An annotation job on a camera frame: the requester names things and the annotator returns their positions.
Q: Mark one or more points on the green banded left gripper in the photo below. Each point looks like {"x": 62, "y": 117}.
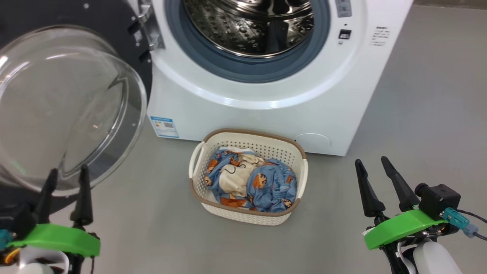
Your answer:
{"x": 57, "y": 238}

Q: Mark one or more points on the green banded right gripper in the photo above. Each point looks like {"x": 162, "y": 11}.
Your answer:
{"x": 403, "y": 226}

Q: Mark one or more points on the black glass washing machine door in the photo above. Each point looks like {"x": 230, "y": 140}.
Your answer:
{"x": 57, "y": 106}

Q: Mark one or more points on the blue cartoon print garment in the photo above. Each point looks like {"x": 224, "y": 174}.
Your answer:
{"x": 276, "y": 186}

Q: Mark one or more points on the cream and blue cartoon garment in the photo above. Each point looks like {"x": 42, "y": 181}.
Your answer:
{"x": 236, "y": 177}

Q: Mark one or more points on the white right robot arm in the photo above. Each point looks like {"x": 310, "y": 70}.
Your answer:
{"x": 433, "y": 258}

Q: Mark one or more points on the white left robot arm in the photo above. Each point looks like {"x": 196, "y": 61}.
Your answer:
{"x": 42, "y": 266}

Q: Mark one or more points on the white front-load washing machine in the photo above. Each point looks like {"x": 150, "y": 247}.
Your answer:
{"x": 266, "y": 110}

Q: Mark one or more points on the steel washer drum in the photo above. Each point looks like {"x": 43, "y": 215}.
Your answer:
{"x": 236, "y": 30}

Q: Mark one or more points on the blue energy label sticker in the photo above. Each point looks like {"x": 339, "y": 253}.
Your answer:
{"x": 164, "y": 126}

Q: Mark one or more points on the cream perforated laundry basket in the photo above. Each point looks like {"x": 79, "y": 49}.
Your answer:
{"x": 247, "y": 217}

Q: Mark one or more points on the grey warning sticker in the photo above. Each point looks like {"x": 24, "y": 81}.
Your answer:
{"x": 343, "y": 7}

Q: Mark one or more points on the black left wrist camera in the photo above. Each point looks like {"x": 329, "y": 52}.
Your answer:
{"x": 24, "y": 224}

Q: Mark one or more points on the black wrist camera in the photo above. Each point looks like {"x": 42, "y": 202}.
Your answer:
{"x": 439, "y": 199}
{"x": 24, "y": 224}

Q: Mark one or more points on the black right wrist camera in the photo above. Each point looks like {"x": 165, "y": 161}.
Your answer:
{"x": 439, "y": 199}

